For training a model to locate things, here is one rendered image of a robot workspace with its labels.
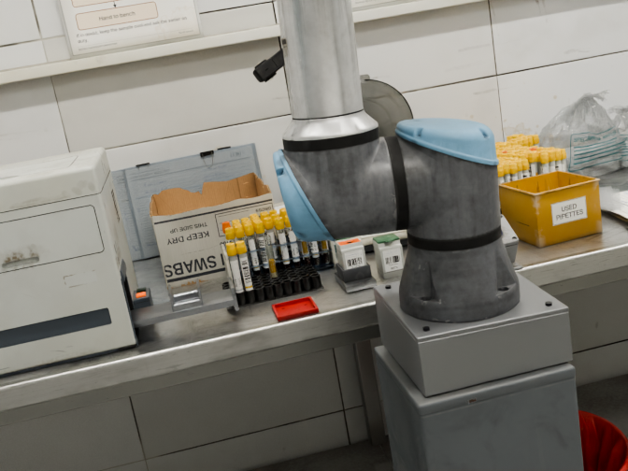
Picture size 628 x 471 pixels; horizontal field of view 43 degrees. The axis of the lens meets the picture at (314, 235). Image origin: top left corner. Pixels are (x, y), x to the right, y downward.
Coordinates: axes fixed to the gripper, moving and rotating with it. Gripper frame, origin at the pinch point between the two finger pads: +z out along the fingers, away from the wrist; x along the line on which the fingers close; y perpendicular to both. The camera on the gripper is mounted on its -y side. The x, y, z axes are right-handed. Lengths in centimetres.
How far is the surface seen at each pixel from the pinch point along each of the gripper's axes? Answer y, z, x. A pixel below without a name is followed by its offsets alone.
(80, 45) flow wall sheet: -47, -24, 40
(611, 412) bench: 63, 86, 38
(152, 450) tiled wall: -52, 76, 40
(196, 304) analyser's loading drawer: -24.0, 21.4, -18.8
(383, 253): 8.1, 21.1, -9.4
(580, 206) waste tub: 44.6, 19.9, -5.3
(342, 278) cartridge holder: 0.3, 24.0, -10.5
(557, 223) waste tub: 39.8, 21.9, -6.5
